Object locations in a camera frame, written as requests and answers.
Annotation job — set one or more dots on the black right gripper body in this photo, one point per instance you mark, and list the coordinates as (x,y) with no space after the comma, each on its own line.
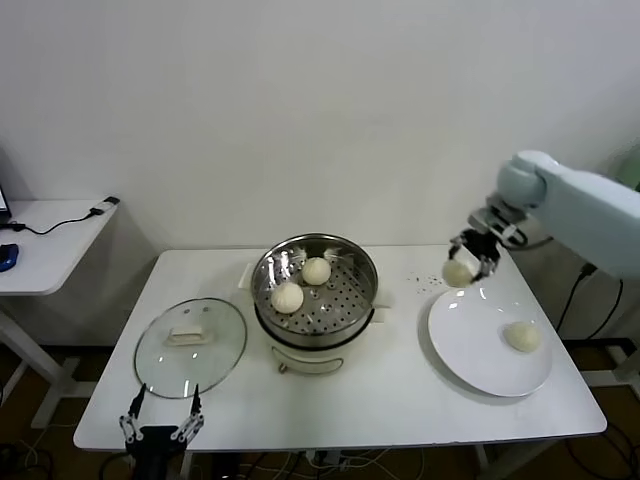
(481,244)

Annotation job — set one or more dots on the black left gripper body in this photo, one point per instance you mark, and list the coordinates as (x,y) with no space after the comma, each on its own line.
(152,442)

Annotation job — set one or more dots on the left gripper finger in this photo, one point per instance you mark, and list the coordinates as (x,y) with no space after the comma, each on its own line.
(196,400)
(140,399)

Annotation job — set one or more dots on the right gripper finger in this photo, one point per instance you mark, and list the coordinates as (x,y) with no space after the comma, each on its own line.
(489,267)
(456,246)

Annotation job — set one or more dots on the white steamed baozi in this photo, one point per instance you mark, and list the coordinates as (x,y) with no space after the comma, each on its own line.
(316,270)
(287,297)
(457,273)
(521,336)

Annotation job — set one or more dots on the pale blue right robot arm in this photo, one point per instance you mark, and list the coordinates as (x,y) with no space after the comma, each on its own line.
(585,215)

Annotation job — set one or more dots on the perforated steel steamer basket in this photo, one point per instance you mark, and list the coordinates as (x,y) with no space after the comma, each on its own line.
(360,270)

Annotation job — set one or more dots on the white table leg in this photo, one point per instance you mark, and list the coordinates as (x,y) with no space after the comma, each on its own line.
(189,467)
(482,465)

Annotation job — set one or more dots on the white round plate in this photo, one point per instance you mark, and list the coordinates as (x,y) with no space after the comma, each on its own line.
(475,340)

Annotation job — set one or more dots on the white electric cooking pot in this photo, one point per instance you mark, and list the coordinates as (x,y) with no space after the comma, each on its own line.
(310,362)

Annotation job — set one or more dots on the white power strip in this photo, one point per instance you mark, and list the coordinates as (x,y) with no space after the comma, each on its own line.
(337,464)

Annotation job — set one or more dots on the white side table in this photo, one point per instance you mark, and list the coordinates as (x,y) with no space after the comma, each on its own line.
(50,260)

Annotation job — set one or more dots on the pale green container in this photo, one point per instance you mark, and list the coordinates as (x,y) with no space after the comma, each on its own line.
(631,167)

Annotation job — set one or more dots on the blue computer mouse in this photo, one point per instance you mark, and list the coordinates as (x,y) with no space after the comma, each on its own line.
(10,255)

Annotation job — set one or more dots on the white and black adapter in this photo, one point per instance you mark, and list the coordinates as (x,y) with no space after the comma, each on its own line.
(106,205)

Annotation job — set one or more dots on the black laptop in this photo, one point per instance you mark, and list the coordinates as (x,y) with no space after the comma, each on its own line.
(4,220)

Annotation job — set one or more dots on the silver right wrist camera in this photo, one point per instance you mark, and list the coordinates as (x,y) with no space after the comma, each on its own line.
(482,218)

